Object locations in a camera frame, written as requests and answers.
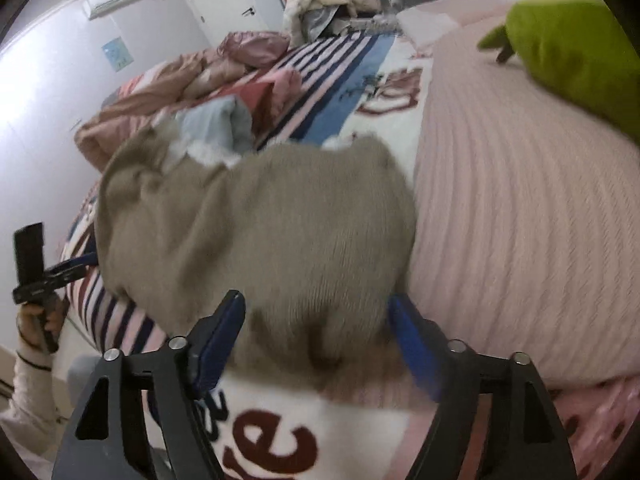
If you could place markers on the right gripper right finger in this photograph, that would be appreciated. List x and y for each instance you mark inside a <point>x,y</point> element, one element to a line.
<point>494,417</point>

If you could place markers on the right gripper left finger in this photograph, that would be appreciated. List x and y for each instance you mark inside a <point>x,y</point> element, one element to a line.
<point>107,438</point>

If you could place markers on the brown knitted sweater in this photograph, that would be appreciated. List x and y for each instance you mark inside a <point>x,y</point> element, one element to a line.
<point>315,240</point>

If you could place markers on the white sleeve forearm left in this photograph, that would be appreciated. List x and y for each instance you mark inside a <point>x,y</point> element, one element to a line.
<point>30,420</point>

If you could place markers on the beige clothes pile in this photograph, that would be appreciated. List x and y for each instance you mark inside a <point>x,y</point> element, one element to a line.
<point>296,10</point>

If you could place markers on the person's left hand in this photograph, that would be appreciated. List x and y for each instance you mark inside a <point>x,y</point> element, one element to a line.
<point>36,324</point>

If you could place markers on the near pink pillow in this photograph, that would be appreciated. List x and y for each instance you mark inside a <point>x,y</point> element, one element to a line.
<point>527,236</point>

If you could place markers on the pink pillow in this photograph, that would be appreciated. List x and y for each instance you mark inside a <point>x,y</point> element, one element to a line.
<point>527,236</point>
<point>426,23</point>

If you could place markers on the light blue folded garment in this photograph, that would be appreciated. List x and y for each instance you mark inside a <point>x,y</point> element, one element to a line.
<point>223,122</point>

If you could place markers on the pink crumpled quilt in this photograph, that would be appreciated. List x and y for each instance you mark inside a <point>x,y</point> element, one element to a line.
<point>164,89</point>

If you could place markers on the striped bed blanket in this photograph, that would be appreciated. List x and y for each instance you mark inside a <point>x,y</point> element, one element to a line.
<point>366,424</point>

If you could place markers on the green avocado plush toy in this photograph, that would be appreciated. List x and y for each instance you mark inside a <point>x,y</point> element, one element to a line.
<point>577,50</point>

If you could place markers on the far pink pillow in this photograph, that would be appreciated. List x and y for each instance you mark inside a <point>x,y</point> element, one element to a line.
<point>426,23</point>

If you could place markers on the blue wall poster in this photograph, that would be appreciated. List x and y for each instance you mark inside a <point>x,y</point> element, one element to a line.
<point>117,54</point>

